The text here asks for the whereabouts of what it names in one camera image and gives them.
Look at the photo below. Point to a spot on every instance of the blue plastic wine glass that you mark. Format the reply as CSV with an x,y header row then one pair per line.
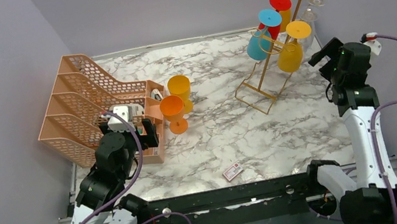
x,y
259,46

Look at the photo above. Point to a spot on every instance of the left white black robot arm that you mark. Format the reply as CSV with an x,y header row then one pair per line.
x,y
101,199

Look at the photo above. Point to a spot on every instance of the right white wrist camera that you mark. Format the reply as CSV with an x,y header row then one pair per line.
x,y
371,40

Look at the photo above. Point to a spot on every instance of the red plastic wine glass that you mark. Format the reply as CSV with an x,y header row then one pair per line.
x,y
274,20

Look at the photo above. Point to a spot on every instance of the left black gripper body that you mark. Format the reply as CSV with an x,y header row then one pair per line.
x,y
150,139

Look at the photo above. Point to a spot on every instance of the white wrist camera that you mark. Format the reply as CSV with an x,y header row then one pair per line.
x,y
121,114
371,40

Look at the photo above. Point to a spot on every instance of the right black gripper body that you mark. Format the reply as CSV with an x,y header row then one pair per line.
x,y
332,50

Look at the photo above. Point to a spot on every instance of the peach plastic file organizer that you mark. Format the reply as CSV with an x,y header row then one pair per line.
x,y
82,91

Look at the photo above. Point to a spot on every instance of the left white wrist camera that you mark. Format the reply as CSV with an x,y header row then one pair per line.
x,y
121,114

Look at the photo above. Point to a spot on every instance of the clear wine glass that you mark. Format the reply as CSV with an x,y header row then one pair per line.
x,y
309,13

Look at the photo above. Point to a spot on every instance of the orange plastic wine glass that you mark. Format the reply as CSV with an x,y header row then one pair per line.
x,y
172,108

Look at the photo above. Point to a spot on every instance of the red white staples box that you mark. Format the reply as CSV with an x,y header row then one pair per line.
x,y
233,171

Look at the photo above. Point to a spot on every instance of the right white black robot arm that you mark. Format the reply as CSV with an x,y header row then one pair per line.
x,y
372,197

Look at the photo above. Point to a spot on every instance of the gold wire wine glass rack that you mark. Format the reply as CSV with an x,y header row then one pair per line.
x,y
262,88

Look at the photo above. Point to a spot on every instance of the yellow plastic wine glass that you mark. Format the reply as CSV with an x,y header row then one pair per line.
x,y
180,85

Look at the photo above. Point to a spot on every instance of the white blue stapler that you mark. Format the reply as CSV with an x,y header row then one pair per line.
x,y
156,94

